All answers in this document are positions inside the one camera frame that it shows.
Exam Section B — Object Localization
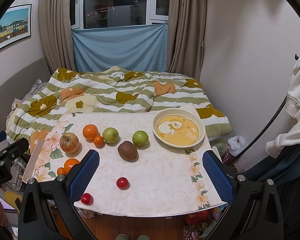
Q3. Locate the small tangerine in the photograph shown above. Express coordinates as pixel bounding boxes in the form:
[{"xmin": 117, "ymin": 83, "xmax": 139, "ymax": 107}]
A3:
[
  {"xmin": 57, "ymin": 167, "xmax": 66, "ymax": 176},
  {"xmin": 93, "ymin": 135, "xmax": 104, "ymax": 148}
]

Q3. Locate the red cherry tomato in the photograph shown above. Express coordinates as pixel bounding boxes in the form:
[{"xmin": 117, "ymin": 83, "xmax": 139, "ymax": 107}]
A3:
[
  {"xmin": 80, "ymin": 193, "xmax": 93, "ymax": 205},
  {"xmin": 116, "ymin": 177, "xmax": 129, "ymax": 190}
]

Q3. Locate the large orange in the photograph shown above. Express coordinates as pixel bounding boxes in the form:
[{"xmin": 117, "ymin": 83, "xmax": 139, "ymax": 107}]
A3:
[
  {"xmin": 82, "ymin": 124, "xmax": 98, "ymax": 141},
  {"xmin": 64, "ymin": 158, "xmax": 80, "ymax": 174}
]

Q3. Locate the reddish yellow apple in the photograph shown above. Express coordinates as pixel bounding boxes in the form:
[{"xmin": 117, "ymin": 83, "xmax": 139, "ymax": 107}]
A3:
[{"xmin": 59, "ymin": 132, "xmax": 79, "ymax": 154}]

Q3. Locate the green apple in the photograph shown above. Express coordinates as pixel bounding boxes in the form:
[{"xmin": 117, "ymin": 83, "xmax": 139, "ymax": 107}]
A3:
[
  {"xmin": 132, "ymin": 131, "xmax": 148, "ymax": 147},
  {"xmin": 102, "ymin": 127, "xmax": 119, "ymax": 144}
]

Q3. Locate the brown kiwi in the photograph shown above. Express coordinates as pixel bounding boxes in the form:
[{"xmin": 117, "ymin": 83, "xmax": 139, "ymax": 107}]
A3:
[{"xmin": 117, "ymin": 141, "xmax": 138, "ymax": 161}]

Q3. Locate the person left hand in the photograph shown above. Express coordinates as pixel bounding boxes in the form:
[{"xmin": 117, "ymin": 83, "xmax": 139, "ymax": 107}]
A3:
[{"xmin": 0, "ymin": 202, "xmax": 8, "ymax": 227}]

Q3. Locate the grey bed headboard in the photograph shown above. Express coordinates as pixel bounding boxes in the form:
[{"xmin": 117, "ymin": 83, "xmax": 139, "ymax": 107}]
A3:
[{"xmin": 0, "ymin": 58, "xmax": 51, "ymax": 130}]

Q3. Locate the green striped floral blanket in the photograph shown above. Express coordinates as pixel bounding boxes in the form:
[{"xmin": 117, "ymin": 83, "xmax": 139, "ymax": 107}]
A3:
[{"xmin": 6, "ymin": 66, "xmax": 231, "ymax": 148}]

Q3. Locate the white plastic bag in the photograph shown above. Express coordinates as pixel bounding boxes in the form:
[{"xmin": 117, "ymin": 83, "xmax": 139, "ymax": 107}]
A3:
[{"xmin": 227, "ymin": 135, "xmax": 244, "ymax": 157}]

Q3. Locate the floral white tablecloth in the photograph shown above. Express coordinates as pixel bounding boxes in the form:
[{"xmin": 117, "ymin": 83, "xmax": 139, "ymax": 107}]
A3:
[{"xmin": 23, "ymin": 113, "xmax": 223, "ymax": 217}]

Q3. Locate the cream cartoon plate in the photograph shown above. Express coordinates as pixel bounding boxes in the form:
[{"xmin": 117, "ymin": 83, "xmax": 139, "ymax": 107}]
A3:
[{"xmin": 152, "ymin": 108, "xmax": 206, "ymax": 148}]

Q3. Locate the white hoodie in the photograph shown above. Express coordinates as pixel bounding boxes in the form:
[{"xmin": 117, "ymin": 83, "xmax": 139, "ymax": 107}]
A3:
[{"xmin": 266, "ymin": 57, "xmax": 300, "ymax": 158}]

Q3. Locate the left beige curtain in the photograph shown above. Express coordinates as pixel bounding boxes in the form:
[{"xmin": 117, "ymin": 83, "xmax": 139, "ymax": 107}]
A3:
[{"xmin": 38, "ymin": 0, "xmax": 76, "ymax": 72}]

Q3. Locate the beige curtain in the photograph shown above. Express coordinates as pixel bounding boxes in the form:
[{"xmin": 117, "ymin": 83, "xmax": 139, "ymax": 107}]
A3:
[
  {"xmin": 38, "ymin": 0, "xmax": 76, "ymax": 72},
  {"xmin": 166, "ymin": 0, "xmax": 207, "ymax": 80}
]

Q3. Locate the blue hanging cloth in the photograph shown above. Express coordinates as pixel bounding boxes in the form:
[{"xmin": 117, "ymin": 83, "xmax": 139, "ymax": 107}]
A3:
[{"xmin": 71, "ymin": 24, "xmax": 168, "ymax": 72}]

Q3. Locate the window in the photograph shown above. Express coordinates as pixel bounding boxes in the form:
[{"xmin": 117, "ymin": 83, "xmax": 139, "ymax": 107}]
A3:
[{"xmin": 70, "ymin": 0, "xmax": 170, "ymax": 29}]

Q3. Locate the right beige curtain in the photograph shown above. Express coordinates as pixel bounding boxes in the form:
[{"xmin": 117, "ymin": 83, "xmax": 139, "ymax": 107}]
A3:
[{"xmin": 166, "ymin": 0, "xmax": 207, "ymax": 80}]

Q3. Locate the black cable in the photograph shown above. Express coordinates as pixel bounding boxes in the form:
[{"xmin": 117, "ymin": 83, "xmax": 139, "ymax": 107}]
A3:
[{"xmin": 225, "ymin": 96, "xmax": 288, "ymax": 165}]

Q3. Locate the framed wall picture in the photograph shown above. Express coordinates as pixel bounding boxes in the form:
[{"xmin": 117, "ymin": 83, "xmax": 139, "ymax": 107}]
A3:
[{"xmin": 0, "ymin": 4, "xmax": 32, "ymax": 50}]

